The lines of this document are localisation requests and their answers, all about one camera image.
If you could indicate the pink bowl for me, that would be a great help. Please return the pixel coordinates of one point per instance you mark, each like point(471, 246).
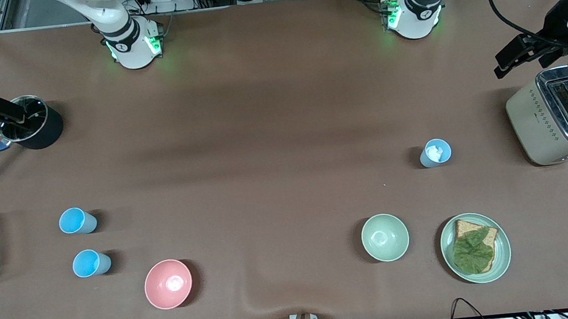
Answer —
point(168, 284)

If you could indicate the pale green plate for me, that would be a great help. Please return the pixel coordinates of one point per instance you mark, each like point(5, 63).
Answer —
point(502, 248)

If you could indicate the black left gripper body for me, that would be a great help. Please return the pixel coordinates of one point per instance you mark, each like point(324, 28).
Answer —
point(556, 30)

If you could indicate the green lettuce leaf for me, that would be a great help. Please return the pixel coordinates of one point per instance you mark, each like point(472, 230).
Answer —
point(472, 252)

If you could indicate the brown bread slice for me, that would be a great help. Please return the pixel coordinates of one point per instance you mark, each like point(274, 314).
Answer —
point(465, 226)

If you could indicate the blue cup with white paper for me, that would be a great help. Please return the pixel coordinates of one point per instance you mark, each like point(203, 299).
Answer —
point(425, 159)

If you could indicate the white crumpled paper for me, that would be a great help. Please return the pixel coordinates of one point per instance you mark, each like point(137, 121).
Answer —
point(435, 153)

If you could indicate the brown table cover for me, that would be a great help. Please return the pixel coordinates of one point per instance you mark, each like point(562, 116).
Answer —
point(278, 102)

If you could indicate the blue plastic cup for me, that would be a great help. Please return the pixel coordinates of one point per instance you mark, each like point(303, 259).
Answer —
point(73, 221)
point(88, 264)

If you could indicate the beige and chrome toaster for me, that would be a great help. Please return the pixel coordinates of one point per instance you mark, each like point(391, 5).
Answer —
point(533, 125)

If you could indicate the pale green bowl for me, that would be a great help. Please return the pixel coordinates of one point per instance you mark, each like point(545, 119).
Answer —
point(385, 237)

